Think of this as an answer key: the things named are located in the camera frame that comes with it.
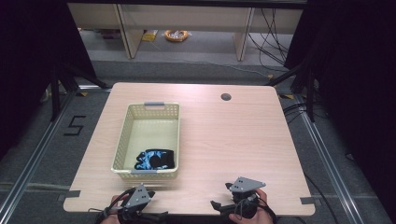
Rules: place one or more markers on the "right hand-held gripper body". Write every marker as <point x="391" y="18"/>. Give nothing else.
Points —
<point x="246" y="193"/>

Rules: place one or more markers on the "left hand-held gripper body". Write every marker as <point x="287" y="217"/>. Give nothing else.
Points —
<point x="138" y="199"/>

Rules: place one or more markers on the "black glove with blue pattern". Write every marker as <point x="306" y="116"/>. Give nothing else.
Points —
<point x="155" y="159"/>

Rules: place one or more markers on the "cream plastic basket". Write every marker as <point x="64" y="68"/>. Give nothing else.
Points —
<point x="149" y="137"/>

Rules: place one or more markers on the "person's right hand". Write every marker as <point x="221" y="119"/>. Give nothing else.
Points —
<point x="263" y="211"/>

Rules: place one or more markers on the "person's left hand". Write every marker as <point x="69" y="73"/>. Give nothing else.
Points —
<point x="113" y="211"/>

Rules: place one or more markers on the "grey tape strip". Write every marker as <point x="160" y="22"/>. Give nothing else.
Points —
<point x="308" y="200"/>
<point x="73" y="193"/>

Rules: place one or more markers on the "black metal stand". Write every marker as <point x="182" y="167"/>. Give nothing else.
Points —
<point x="303" y="84"/>
<point x="62" y="87"/>

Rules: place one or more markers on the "black curtain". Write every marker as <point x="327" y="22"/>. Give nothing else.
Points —
<point x="31" y="46"/>
<point x="351" y="77"/>

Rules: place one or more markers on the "yellow packet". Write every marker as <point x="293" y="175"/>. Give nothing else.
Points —
<point x="150" y="35"/>

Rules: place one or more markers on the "metal floor rail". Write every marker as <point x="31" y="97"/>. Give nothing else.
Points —
<point x="34" y="152"/>
<point x="327" y="161"/>

